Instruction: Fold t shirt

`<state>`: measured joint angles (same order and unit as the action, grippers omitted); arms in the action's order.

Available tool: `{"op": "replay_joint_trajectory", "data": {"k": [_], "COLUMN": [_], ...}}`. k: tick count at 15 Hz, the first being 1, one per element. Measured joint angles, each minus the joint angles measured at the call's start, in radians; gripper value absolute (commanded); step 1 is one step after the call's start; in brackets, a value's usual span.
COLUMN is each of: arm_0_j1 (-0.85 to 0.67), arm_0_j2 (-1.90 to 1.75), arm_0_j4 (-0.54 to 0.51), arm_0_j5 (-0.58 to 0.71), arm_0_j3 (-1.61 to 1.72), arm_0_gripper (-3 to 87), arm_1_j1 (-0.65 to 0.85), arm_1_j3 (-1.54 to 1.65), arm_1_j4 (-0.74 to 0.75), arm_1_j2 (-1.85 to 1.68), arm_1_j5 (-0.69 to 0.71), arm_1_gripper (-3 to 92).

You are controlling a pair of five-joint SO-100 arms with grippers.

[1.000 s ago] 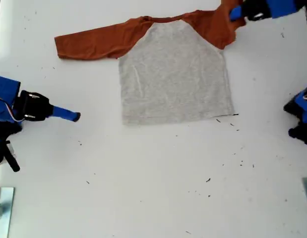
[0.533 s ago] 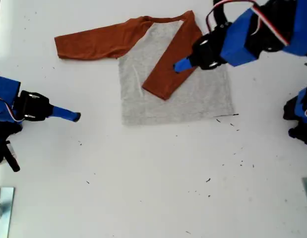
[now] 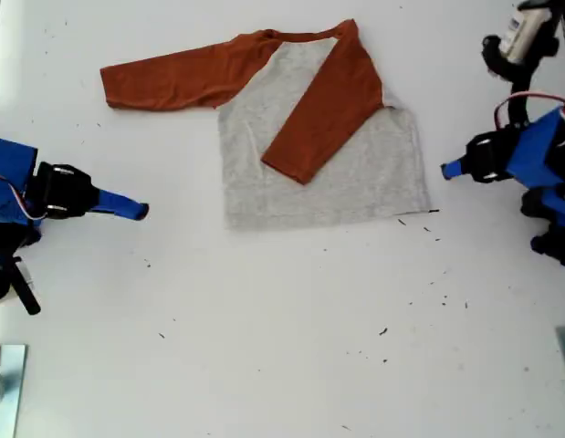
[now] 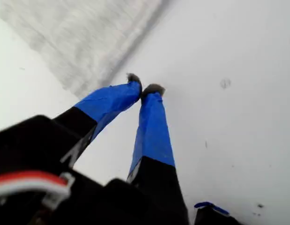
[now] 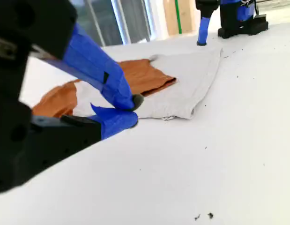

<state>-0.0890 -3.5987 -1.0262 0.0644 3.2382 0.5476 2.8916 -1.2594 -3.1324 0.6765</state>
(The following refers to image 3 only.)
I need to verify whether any grey and rust raglan shirt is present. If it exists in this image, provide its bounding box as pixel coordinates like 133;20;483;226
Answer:
99;17;433;232

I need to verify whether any red white arm wire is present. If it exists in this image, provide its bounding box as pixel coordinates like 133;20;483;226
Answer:
0;172;44;222

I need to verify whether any white labelled camera box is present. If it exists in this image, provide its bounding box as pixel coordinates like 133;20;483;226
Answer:
500;5;552;63

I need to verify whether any steel base plate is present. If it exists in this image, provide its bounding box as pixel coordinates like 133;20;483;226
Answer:
0;344;27;438

